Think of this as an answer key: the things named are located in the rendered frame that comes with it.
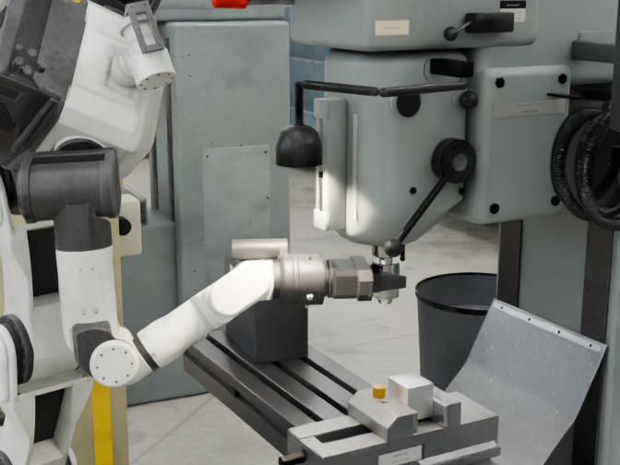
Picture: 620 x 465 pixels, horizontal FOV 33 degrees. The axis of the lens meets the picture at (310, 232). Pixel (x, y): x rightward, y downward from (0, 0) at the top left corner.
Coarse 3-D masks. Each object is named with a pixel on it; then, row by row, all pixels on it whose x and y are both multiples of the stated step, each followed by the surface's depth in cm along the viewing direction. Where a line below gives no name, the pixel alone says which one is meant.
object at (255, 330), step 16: (224, 256) 233; (256, 304) 215; (272, 304) 217; (240, 320) 226; (256, 320) 216; (272, 320) 217; (288, 320) 219; (304, 320) 220; (240, 336) 227; (256, 336) 217; (272, 336) 218; (288, 336) 220; (304, 336) 221; (256, 352) 218; (272, 352) 219; (288, 352) 220; (304, 352) 222
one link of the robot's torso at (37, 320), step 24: (0, 192) 196; (0, 216) 197; (0, 240) 200; (24, 240) 198; (48, 240) 206; (24, 264) 198; (48, 264) 207; (24, 288) 201; (48, 288) 209; (24, 312) 203; (48, 312) 204; (24, 336) 202; (48, 336) 204; (24, 360) 202; (48, 360) 205; (72, 360) 209
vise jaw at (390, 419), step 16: (352, 400) 175; (368, 400) 173; (384, 400) 172; (352, 416) 175; (368, 416) 170; (384, 416) 168; (400, 416) 166; (416, 416) 168; (384, 432) 166; (400, 432) 167
